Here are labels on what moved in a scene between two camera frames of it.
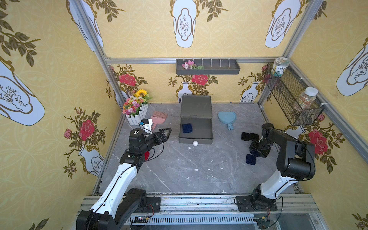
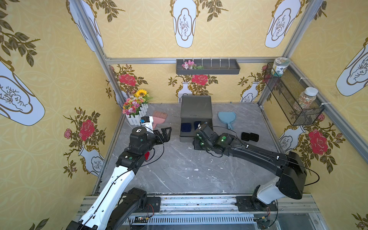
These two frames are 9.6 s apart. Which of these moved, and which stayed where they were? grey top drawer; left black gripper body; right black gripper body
Moved: right black gripper body
Stayed: left black gripper body; grey top drawer
